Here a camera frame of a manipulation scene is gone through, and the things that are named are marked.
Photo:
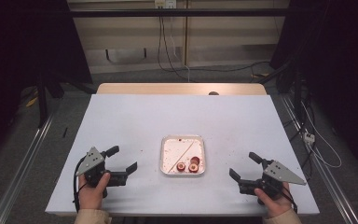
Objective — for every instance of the small black floor object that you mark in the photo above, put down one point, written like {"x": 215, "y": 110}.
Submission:
{"x": 64, "y": 132}

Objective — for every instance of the person's left hand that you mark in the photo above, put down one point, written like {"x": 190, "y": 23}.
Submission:
{"x": 90, "y": 197}

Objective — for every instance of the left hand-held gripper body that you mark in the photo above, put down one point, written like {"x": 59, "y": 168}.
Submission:
{"x": 90, "y": 160}

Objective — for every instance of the yellow floor tape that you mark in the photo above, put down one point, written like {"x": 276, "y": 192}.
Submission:
{"x": 31, "y": 101}

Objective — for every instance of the silver metal floor rail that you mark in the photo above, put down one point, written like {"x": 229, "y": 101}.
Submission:
{"x": 320, "y": 161}
{"x": 21, "y": 171}

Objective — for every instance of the red hawthorn fruit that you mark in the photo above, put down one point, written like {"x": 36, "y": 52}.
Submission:
{"x": 181, "y": 166}
{"x": 195, "y": 160}
{"x": 193, "y": 168}

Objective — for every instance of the square metal tray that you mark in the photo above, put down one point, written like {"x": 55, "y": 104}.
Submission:
{"x": 175, "y": 149}

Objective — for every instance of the thin wooden skewer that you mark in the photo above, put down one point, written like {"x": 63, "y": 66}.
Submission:
{"x": 181, "y": 156}

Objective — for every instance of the black horizontal metal bar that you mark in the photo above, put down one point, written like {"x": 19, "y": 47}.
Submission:
{"x": 180, "y": 12}

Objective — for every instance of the dark round table grommet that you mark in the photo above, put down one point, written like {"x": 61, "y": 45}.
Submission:
{"x": 213, "y": 93}

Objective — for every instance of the white wall socket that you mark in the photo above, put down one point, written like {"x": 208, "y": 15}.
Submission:
{"x": 165, "y": 3}

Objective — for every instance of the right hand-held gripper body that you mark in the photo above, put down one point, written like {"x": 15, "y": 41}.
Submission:
{"x": 279, "y": 172}

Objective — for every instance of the white power strip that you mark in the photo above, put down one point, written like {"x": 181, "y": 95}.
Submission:
{"x": 308, "y": 137}

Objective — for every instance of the black curtain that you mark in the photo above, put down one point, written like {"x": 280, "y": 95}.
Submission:
{"x": 338, "y": 62}
{"x": 28, "y": 40}

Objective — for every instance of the white table cover board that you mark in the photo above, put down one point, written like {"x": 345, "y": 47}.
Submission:
{"x": 136, "y": 124}

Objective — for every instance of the black metal stand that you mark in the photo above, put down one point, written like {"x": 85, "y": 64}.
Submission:
{"x": 42, "y": 99}

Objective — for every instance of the light wooden table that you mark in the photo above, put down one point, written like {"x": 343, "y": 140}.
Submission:
{"x": 167, "y": 88}

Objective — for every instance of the person's right hand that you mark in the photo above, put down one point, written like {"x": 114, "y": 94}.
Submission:
{"x": 278, "y": 205}

